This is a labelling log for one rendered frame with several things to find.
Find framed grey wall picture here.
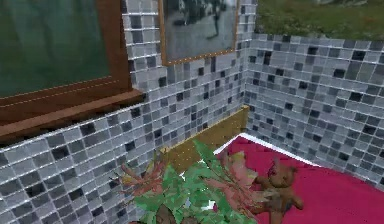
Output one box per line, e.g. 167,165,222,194
157,0,241,67

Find bed with red cover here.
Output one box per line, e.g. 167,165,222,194
162,104,384,224

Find brown framed window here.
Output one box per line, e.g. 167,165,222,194
0,0,147,145

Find brown teddy bear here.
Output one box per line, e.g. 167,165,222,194
249,157,305,224

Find green and red house plant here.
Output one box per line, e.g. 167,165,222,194
113,139,268,224

